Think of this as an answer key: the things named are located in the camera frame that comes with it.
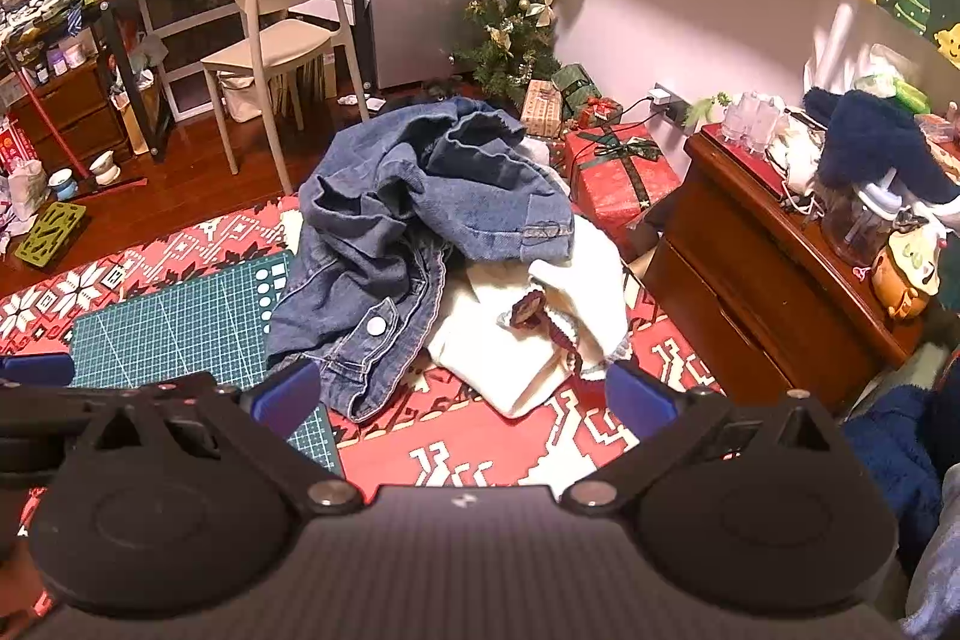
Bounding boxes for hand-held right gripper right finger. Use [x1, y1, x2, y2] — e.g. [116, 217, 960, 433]
[559, 361, 852, 515]

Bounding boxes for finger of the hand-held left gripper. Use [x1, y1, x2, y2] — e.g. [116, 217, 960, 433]
[0, 353, 113, 487]

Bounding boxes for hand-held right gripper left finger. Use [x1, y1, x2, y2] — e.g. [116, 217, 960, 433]
[79, 359, 368, 515]

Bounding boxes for blue denim jeans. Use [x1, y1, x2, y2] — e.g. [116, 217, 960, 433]
[266, 96, 578, 423]

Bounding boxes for cream knit sweater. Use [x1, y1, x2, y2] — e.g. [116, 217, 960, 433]
[427, 212, 635, 420]

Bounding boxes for green cutting mat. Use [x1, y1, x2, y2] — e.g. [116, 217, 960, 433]
[67, 248, 346, 480]

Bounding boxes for green perforated tray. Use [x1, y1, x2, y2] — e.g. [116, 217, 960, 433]
[13, 201, 89, 270]

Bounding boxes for wooden nightstand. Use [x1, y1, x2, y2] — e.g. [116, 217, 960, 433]
[641, 124, 931, 416]

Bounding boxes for red patterned blanket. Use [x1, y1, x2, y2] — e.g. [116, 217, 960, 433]
[0, 194, 725, 618]

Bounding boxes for red gift box with ribbon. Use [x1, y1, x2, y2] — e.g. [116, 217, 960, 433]
[562, 122, 683, 236]

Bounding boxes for red and white carton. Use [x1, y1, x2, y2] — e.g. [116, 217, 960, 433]
[0, 115, 40, 178]

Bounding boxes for wooden drawer cabinet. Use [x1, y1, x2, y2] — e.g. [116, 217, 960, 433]
[7, 59, 125, 169]

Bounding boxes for blue fluffy blanket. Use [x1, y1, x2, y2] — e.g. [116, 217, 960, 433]
[844, 355, 960, 566]

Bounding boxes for glass blender jar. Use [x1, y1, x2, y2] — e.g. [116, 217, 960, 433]
[821, 167, 901, 266]

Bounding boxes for small red gift box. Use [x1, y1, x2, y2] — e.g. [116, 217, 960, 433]
[577, 96, 623, 130]

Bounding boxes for yellow toy figurine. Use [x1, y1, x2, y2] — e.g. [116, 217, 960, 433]
[870, 227, 942, 322]

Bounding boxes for white power adapter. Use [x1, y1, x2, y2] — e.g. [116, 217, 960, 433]
[649, 83, 691, 124]

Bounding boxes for cluster of clear bottles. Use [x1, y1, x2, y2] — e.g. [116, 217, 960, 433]
[720, 91, 788, 150]

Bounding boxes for beige patterned gift box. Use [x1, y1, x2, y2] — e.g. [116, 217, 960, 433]
[520, 79, 563, 139]

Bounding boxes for green gift box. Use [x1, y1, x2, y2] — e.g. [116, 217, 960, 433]
[551, 62, 601, 120]

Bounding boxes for dark blue fleece cloth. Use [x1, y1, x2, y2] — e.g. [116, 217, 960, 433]
[802, 89, 960, 206]

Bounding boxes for small christmas tree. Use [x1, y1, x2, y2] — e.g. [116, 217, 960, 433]
[450, 0, 563, 109]

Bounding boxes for red-handled broom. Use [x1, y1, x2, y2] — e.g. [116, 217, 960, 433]
[0, 40, 147, 195]

